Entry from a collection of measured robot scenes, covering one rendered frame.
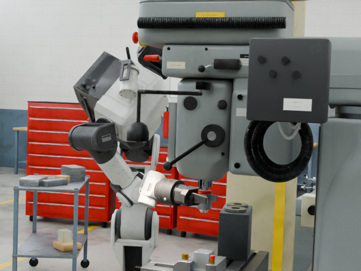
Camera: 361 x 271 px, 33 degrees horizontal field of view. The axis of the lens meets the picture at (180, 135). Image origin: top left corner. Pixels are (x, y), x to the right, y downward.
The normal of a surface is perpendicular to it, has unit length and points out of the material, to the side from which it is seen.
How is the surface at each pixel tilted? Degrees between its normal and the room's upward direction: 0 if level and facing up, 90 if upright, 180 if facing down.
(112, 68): 59
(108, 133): 87
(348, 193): 90
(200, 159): 108
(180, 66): 90
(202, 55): 90
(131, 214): 81
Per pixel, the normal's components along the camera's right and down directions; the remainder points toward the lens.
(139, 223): -0.07, -0.10
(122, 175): 0.58, 0.25
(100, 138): 0.77, 0.01
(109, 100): -0.04, -0.47
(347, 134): -0.30, 0.05
